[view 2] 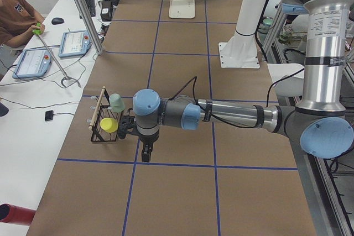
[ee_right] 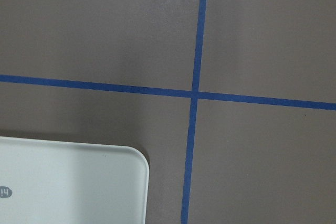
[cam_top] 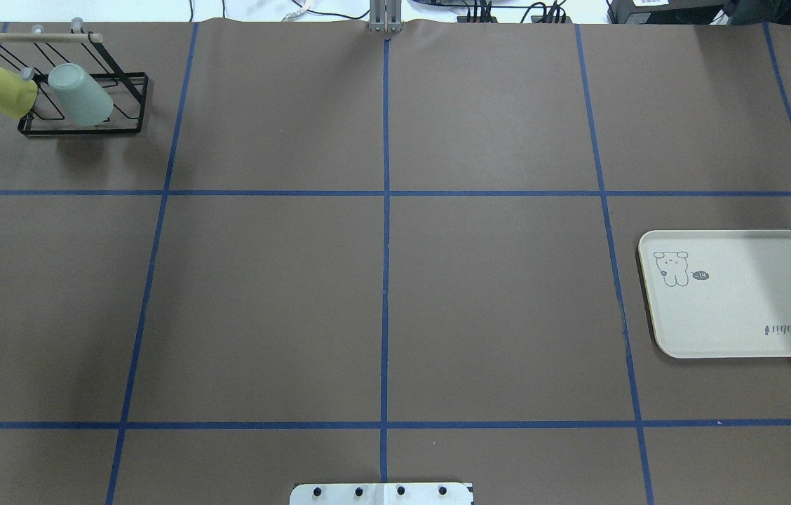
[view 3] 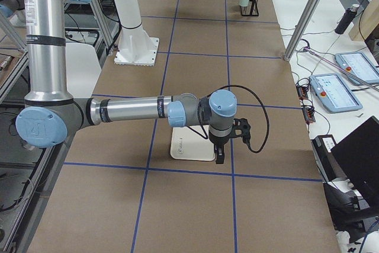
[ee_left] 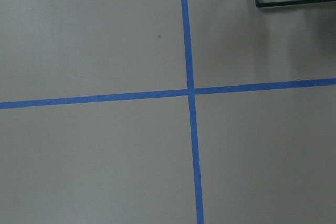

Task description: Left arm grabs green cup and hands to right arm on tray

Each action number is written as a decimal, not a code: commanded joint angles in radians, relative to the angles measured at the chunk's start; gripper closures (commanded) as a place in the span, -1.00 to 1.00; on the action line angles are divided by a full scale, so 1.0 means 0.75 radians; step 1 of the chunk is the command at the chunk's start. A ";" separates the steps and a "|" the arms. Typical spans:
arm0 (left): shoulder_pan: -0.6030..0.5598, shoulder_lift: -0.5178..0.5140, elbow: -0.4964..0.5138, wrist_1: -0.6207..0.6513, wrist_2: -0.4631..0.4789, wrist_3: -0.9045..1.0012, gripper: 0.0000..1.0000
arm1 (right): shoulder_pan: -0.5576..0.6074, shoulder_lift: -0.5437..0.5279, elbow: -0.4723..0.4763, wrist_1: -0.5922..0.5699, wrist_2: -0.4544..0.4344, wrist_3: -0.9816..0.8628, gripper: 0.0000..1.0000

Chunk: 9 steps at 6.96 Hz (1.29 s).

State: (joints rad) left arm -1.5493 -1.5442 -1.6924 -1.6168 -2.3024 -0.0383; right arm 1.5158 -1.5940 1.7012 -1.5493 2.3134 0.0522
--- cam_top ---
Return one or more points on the white rabbit tray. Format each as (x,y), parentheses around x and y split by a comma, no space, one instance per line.
(718,293)

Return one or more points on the grey aluminium post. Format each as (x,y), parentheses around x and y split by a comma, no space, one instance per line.
(385,16)

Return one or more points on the pale green cup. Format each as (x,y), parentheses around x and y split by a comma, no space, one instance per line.
(81,97)

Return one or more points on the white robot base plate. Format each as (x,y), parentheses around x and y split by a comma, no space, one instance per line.
(383,493)

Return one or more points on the black wire cup rack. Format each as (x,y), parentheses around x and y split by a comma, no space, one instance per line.
(34,54)

